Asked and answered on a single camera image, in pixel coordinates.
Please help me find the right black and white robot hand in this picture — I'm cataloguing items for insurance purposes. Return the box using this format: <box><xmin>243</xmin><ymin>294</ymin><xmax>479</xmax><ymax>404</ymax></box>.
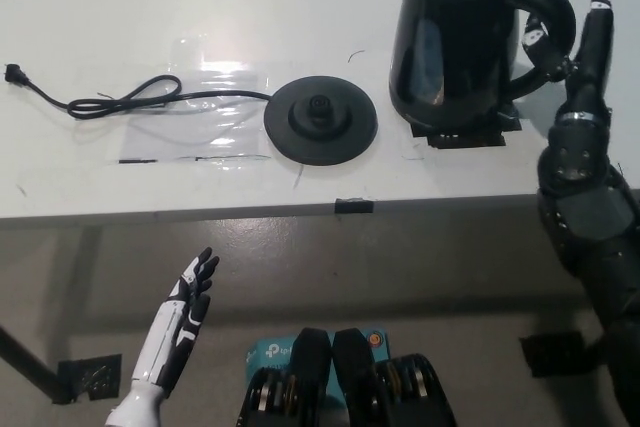
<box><xmin>521</xmin><ymin>0</ymin><xmax>615</xmax><ymax>124</ymax></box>

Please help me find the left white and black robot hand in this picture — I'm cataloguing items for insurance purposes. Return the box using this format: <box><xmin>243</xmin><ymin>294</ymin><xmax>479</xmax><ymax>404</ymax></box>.
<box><xmin>130</xmin><ymin>246</ymin><xmax>221</xmax><ymax>391</ymax></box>

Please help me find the black electric kettle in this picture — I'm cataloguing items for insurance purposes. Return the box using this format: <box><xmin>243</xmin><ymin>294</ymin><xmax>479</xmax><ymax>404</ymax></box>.
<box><xmin>388</xmin><ymin>0</ymin><xmax>578</xmax><ymax>131</ymax></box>

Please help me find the round black kettle base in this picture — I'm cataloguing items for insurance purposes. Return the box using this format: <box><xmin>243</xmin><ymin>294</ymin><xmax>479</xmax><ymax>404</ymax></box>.
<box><xmin>263</xmin><ymin>75</ymin><xmax>379</xmax><ymax>168</ymax></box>

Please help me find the teal router box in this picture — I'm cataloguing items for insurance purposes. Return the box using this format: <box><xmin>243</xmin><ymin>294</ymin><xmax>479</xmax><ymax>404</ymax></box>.
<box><xmin>244</xmin><ymin>327</ymin><xmax>390</xmax><ymax>398</ymax></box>

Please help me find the black floor tape patch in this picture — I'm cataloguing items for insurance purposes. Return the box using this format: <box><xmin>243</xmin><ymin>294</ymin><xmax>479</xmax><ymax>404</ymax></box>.
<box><xmin>518</xmin><ymin>330</ymin><xmax>610</xmax><ymax>379</ymax></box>
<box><xmin>49</xmin><ymin>353</ymin><xmax>124</xmax><ymax>406</ymax></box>

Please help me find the square black tape patch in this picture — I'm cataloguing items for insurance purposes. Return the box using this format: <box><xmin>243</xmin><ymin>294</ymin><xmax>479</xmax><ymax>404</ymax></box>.
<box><xmin>408</xmin><ymin>101</ymin><xmax>523</xmax><ymax>151</ymax></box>

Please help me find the black table leg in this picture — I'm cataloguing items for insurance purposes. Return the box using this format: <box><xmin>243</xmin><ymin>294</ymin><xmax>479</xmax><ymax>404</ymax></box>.
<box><xmin>0</xmin><ymin>324</ymin><xmax>69</xmax><ymax>398</ymax></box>

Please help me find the clear plastic tape sheet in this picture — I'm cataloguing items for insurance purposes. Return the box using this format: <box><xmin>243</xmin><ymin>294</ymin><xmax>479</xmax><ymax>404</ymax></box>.
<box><xmin>118</xmin><ymin>33</ymin><xmax>274</xmax><ymax>165</ymax></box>

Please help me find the small black tape strip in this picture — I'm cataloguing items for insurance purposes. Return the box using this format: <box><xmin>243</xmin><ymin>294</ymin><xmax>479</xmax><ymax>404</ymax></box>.
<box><xmin>335</xmin><ymin>196</ymin><xmax>377</xmax><ymax>216</ymax></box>

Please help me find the black power cord with plug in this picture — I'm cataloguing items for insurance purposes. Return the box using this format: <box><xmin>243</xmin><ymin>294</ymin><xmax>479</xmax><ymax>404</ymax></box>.
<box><xmin>3</xmin><ymin>62</ymin><xmax>275</xmax><ymax>122</ymax></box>

